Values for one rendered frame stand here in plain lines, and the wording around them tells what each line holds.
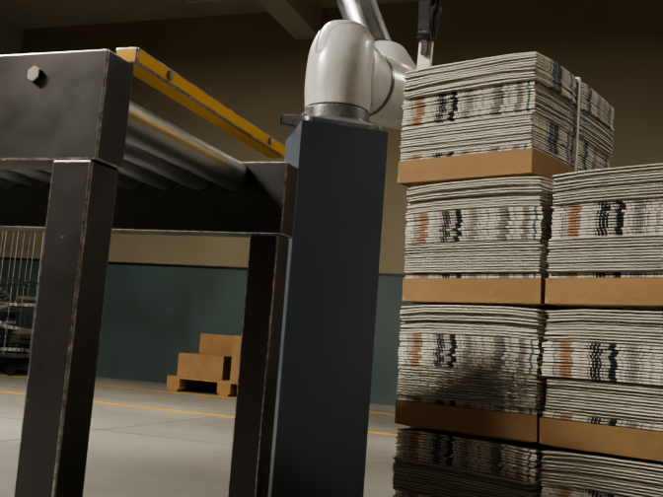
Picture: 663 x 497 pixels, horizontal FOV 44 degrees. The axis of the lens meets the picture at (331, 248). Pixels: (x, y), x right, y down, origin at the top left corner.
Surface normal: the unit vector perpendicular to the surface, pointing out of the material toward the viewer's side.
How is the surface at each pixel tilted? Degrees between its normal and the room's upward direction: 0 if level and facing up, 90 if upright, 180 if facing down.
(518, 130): 92
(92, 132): 90
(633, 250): 90
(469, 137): 92
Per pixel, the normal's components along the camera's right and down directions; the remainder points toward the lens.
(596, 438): -0.63, -0.11
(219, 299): -0.32, -0.14
